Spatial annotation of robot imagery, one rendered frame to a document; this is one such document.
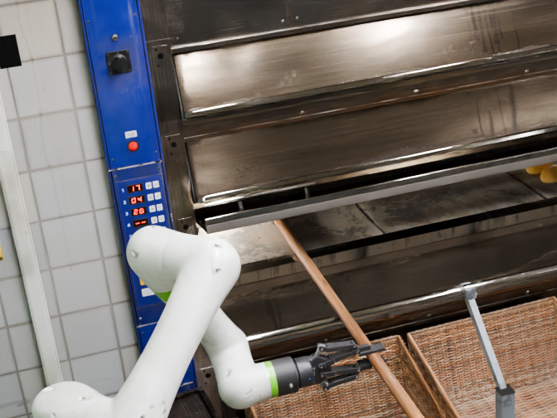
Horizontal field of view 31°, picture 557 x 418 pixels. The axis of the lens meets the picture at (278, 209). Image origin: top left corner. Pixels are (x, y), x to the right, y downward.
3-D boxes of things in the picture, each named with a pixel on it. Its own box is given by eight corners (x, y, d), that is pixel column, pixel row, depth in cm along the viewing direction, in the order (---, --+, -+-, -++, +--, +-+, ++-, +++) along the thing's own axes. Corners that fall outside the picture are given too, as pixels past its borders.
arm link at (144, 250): (152, 264, 214) (177, 219, 219) (107, 255, 220) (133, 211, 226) (186, 308, 227) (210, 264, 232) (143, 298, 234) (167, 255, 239)
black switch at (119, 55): (109, 75, 268) (103, 36, 264) (132, 71, 270) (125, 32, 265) (111, 78, 265) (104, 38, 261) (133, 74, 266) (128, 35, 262)
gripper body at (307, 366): (289, 352, 251) (324, 343, 253) (293, 380, 255) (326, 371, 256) (297, 366, 244) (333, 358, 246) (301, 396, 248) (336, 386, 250)
